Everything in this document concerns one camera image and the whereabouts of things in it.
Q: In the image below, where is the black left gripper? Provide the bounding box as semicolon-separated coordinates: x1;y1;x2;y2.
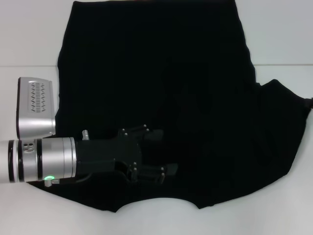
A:
74;124;179;185

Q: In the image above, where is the black t-shirt with white print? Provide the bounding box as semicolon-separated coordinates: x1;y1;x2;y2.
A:
31;0;312;213

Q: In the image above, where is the left arm gripper cable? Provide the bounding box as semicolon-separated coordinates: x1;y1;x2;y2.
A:
43;129;95;187

